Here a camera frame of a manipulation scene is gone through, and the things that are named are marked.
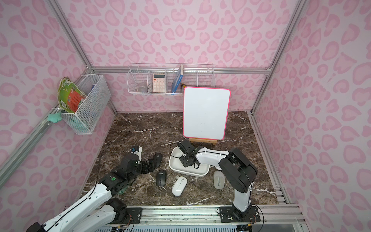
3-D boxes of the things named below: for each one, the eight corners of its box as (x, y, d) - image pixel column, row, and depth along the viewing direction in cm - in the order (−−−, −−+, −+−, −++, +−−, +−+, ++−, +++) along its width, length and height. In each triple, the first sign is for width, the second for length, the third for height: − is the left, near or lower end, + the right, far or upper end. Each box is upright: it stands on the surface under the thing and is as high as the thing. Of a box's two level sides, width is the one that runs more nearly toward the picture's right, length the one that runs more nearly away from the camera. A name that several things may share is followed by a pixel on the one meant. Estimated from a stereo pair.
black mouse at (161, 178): (155, 186, 84) (154, 185, 82) (157, 171, 90) (157, 169, 88) (165, 186, 84) (165, 185, 82) (167, 171, 90) (166, 169, 88)
